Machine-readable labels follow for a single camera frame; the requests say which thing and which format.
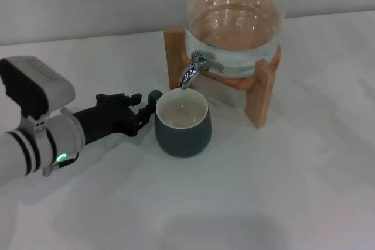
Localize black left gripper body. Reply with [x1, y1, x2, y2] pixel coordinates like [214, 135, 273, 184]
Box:
[72, 93, 139, 146]

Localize black ceramic cup white inside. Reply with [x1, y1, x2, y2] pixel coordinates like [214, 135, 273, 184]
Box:
[148, 88, 212, 159]

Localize chrome faucet tap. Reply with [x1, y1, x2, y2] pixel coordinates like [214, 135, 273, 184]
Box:
[179, 50, 226, 90]

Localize wooden dispenser stand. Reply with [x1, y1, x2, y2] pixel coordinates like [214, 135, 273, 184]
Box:
[163, 26, 282, 130]

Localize glass water dispenser jar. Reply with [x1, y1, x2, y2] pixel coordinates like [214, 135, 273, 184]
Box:
[184, 0, 295, 78]

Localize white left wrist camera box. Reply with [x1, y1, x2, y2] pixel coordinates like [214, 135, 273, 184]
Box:
[0, 56, 77, 119]

